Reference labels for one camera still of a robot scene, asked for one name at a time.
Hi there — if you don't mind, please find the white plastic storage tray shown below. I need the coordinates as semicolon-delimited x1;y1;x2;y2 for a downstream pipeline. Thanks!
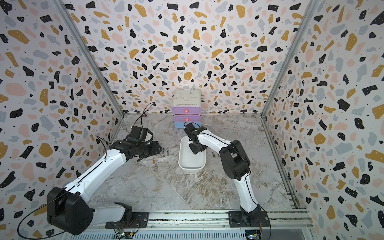
178;136;206;173

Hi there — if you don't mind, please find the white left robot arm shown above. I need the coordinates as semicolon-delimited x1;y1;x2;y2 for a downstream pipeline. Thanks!
47;140;163;236

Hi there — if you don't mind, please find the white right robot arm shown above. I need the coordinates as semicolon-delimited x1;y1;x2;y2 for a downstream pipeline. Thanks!
184;123;262;226

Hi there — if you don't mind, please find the pastel mini drawer cabinet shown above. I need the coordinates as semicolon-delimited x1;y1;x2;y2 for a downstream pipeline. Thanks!
171;89;202;129

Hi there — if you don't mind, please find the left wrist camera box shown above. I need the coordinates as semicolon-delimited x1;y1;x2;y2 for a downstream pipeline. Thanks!
126;126;154;145

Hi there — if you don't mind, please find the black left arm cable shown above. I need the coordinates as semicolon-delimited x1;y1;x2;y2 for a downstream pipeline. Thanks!
16;101;157;240

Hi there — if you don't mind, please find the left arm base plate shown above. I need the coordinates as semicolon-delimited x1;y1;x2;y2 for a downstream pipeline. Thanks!
105;212;150;230

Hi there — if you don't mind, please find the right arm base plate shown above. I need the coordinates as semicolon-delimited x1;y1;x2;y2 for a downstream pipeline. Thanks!
228;211;271;228

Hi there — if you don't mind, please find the aluminium front rail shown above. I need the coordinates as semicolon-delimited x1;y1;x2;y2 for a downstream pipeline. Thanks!
58;209;316;240

